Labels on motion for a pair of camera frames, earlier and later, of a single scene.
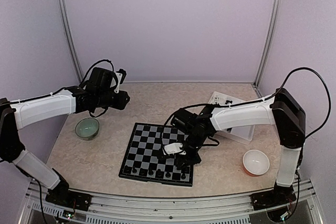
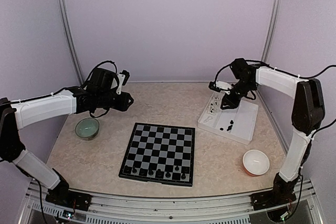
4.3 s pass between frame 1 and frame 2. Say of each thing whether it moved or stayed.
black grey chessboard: stayed
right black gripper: moved
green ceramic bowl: stayed
